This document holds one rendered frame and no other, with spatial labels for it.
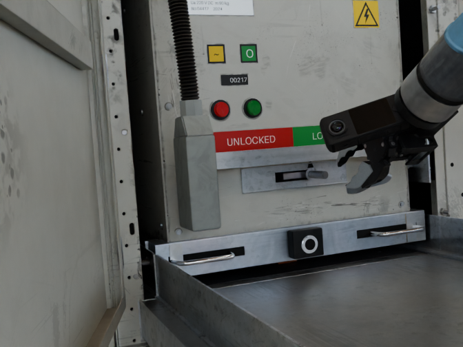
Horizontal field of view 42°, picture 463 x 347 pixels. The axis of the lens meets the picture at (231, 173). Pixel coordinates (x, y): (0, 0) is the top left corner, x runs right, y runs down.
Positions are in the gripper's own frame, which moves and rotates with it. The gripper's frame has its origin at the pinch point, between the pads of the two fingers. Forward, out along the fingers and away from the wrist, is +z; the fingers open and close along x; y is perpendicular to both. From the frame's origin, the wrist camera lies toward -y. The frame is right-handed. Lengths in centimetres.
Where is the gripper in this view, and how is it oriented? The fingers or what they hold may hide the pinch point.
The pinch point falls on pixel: (342, 175)
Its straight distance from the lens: 95.0
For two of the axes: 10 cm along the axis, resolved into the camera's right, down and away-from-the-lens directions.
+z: -2.8, 4.8, 8.3
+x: -2.4, -8.7, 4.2
